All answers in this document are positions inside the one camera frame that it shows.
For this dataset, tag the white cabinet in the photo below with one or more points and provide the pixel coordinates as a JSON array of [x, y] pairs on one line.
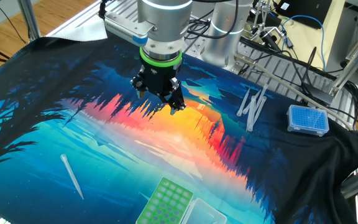
[[337, 53]]

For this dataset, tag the blue pipette tip box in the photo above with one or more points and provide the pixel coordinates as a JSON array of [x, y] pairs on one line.
[[308, 119]]

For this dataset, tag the clear large pipette tip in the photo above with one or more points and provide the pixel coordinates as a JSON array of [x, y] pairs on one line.
[[251, 104], [251, 115], [243, 102], [70, 174], [262, 93], [259, 110]]

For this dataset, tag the landscape print cloth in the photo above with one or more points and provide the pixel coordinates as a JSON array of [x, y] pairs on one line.
[[166, 140]]

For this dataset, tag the green top pipette tip holder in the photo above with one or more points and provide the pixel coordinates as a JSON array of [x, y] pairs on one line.
[[166, 202]]

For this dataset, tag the black box white label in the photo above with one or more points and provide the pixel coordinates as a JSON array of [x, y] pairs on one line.
[[306, 12]]

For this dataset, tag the black power adapter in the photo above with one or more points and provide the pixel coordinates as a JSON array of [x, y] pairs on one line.
[[319, 93]]

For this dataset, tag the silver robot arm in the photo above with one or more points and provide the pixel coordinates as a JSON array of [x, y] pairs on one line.
[[163, 21]]

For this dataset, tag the silver wrist camera blue end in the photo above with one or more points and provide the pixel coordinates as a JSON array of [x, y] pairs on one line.
[[126, 29]]

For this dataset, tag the clear plastic container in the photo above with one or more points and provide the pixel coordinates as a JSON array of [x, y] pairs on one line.
[[204, 214]]

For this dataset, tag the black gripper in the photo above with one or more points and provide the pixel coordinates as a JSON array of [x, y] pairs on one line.
[[160, 79]]

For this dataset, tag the silver clamp stand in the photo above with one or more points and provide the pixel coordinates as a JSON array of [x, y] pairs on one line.
[[263, 14]]

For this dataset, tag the beige desk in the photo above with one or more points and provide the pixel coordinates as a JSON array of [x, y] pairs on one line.
[[303, 40]]

